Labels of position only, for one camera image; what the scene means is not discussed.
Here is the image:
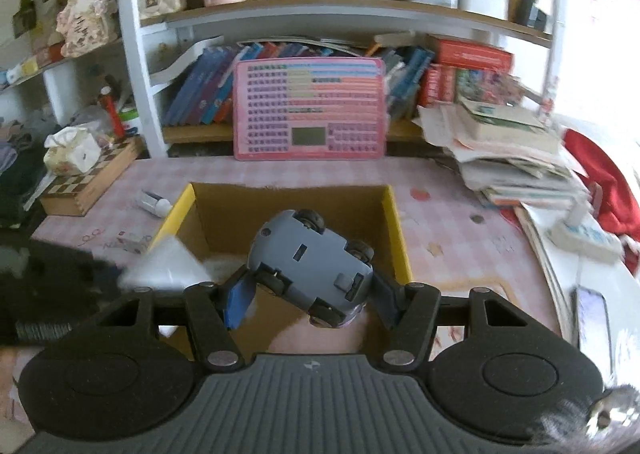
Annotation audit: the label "smartphone on table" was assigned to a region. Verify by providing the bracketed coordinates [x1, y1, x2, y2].
[574, 285, 614, 377]

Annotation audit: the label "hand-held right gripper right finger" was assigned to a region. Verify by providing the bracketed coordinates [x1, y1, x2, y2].
[367, 271, 533, 369]

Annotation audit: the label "red books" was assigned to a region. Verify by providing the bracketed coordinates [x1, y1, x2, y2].
[419, 62, 458, 108]

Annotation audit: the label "white wooden bookshelf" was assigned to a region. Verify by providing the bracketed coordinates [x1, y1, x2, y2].
[42, 0, 562, 161]

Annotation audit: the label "red flat box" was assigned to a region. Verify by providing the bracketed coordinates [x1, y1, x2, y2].
[431, 35, 515, 75]

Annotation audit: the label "floral fabric doll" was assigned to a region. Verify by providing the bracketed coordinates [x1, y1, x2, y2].
[55, 0, 112, 58]

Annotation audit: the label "colourful printed box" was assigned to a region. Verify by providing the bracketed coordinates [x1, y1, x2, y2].
[454, 68, 525, 108]

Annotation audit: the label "black small box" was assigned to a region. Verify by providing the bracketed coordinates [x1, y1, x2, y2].
[514, 0, 549, 30]

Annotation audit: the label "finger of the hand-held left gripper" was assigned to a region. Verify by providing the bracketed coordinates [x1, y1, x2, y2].
[75, 256, 126, 293]

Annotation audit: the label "white jar green label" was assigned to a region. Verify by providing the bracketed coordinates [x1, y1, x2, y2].
[117, 106, 144, 138]

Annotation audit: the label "red bottle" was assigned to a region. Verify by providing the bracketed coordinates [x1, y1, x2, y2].
[99, 86, 127, 141]

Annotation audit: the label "grey furry object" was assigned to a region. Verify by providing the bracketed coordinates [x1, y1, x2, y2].
[537, 383, 640, 454]

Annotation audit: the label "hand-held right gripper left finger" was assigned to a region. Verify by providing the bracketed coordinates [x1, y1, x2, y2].
[92, 270, 257, 369]

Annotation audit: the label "white spray bottle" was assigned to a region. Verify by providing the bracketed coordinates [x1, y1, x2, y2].
[136, 190, 174, 219]

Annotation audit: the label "pink checked tablecloth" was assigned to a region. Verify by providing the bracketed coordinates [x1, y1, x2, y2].
[0, 156, 578, 435]

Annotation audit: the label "yellow-rimmed cardboard box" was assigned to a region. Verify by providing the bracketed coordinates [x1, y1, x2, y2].
[148, 182, 414, 356]

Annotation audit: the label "white plastic bag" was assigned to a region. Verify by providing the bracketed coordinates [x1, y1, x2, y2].
[120, 234, 213, 291]

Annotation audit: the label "red cloth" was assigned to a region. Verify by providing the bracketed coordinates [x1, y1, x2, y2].
[562, 129, 640, 281]

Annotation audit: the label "row of books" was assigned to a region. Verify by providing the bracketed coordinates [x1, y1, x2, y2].
[162, 40, 437, 128]

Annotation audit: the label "pink learning tablet board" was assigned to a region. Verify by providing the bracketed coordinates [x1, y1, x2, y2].
[232, 57, 387, 161]

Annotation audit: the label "grey toy car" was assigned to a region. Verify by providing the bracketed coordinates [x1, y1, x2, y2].
[246, 209, 376, 331]

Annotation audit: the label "stack of papers and books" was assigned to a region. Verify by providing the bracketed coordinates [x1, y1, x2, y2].
[416, 100, 592, 208]

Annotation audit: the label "wooden chess box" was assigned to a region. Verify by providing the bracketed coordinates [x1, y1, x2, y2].
[39, 136, 147, 218]

